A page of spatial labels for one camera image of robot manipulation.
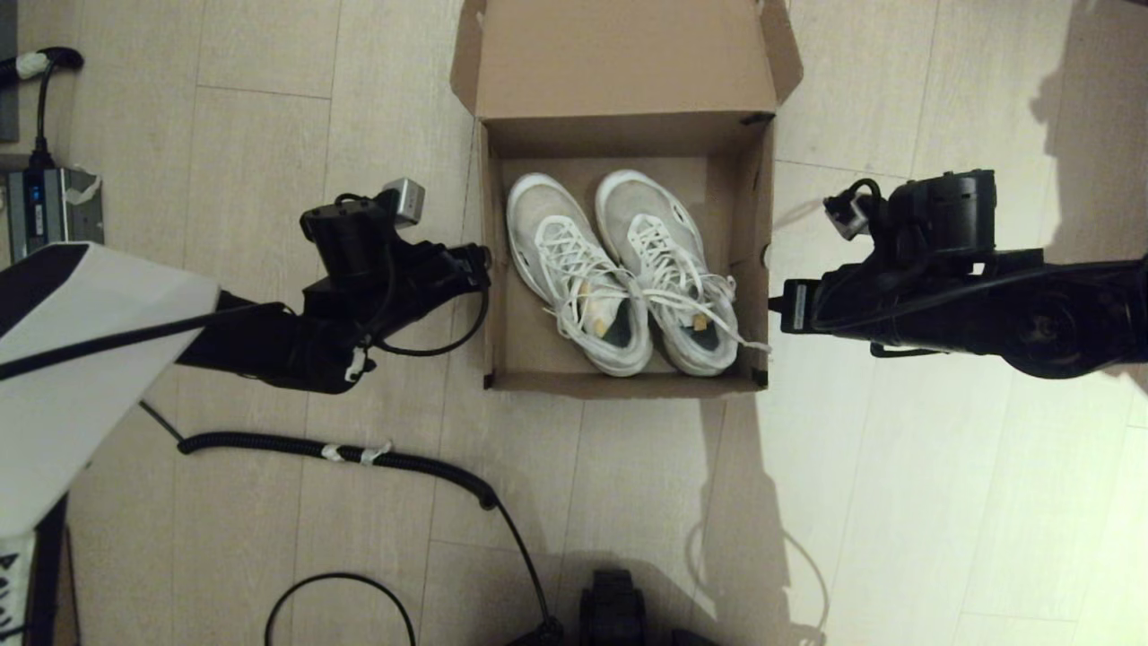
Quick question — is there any white lace-up sneaker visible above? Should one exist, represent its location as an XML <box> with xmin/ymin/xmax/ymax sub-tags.
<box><xmin>507</xmin><ymin>173</ymin><xmax>654</xmax><ymax>376</ymax></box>
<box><xmin>595</xmin><ymin>169</ymin><xmax>770</xmax><ymax>376</ymax></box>

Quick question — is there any brown cardboard shoe box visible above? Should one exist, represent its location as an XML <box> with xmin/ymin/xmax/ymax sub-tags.
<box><xmin>450</xmin><ymin>0</ymin><xmax>804</xmax><ymax>400</ymax></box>

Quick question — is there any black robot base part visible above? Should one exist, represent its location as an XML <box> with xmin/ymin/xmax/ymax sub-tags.
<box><xmin>578</xmin><ymin>568</ymin><xmax>648</xmax><ymax>646</ymax></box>

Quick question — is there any white tape wrap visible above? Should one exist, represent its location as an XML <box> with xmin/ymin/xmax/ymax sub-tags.
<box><xmin>321</xmin><ymin>440</ymin><xmax>394</xmax><ymax>467</ymax></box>

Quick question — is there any grey power supply unit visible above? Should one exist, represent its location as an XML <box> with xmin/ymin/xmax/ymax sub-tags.
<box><xmin>7</xmin><ymin>166</ymin><xmax>104</xmax><ymax>263</ymax></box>

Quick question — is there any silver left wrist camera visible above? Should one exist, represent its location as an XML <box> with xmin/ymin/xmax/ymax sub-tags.
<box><xmin>381</xmin><ymin>178</ymin><xmax>427</xmax><ymax>227</ymax></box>

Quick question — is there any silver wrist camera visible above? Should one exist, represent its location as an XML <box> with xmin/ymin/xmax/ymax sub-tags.
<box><xmin>381</xmin><ymin>178</ymin><xmax>427</xmax><ymax>227</ymax></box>
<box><xmin>823</xmin><ymin>193</ymin><xmax>869</xmax><ymax>240</ymax></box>

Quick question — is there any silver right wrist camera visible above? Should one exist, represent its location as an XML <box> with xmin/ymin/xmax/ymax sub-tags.
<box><xmin>823</xmin><ymin>193</ymin><xmax>869</xmax><ymax>240</ymax></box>

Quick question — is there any black corrugated floor cable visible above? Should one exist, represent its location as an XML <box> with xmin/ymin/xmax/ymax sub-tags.
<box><xmin>139</xmin><ymin>401</ymin><xmax>564</xmax><ymax>646</ymax></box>

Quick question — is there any thin white floor cable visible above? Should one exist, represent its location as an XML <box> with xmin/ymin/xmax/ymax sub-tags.
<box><xmin>686</xmin><ymin>519</ymin><xmax>831</xmax><ymax>645</ymax></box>

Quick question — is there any thin black looped cable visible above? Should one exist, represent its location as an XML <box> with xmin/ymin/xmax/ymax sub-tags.
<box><xmin>265</xmin><ymin>572</ymin><xmax>418</xmax><ymax>646</ymax></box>

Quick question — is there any black power cable white tape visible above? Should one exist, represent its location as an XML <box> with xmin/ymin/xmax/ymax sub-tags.
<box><xmin>0</xmin><ymin>47</ymin><xmax>86</xmax><ymax>171</ymax></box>

